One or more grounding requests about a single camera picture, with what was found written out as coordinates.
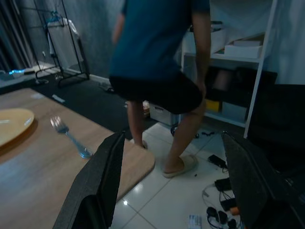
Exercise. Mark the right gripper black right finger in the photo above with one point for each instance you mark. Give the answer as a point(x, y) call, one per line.
point(247, 181)

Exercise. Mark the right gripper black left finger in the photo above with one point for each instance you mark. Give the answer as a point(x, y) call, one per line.
point(95, 179)

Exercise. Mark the black power adapter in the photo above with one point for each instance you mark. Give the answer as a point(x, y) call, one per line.
point(224, 184)
point(227, 204)
point(217, 160)

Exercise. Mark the black plug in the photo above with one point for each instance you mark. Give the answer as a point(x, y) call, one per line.
point(222, 215)
point(210, 212)

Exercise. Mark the light wooden table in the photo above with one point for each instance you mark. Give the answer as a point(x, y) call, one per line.
point(47, 179)

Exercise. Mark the silver fork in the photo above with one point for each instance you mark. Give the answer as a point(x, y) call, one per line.
point(63, 130)

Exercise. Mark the blue and white leaflet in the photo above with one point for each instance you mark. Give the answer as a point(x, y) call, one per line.
point(195, 221)

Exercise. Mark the beige slipper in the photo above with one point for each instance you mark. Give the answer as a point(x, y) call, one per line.
point(181, 165)

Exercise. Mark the black carpet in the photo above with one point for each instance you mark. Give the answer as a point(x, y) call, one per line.
point(90, 102)

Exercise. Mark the yellow box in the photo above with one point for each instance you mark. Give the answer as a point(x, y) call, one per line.
point(212, 105)

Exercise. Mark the white paper sheet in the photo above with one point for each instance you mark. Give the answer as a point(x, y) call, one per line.
point(58, 98)

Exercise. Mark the white storage bin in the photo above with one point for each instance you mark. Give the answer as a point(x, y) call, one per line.
point(160, 114)

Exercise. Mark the yellow plate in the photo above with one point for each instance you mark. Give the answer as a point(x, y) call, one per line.
point(12, 126)

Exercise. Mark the black clothes rack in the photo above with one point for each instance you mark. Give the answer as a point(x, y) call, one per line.
point(74, 79)

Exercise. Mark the white shelf unit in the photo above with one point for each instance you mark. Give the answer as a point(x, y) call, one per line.
point(257, 78)

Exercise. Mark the brown cardboard box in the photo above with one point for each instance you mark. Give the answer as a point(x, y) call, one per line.
point(222, 80)

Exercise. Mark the flat white box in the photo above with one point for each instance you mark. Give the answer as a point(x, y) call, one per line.
point(240, 51)
point(246, 43)

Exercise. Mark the white garment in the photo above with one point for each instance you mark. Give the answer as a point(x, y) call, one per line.
point(64, 45)

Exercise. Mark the person in blue shirt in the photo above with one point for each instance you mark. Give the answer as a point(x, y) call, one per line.
point(152, 47)

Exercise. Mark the blue clothes hanger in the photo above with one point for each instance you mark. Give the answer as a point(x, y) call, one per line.
point(53, 18)

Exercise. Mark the dark curtain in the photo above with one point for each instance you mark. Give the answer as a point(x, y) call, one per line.
point(12, 35)

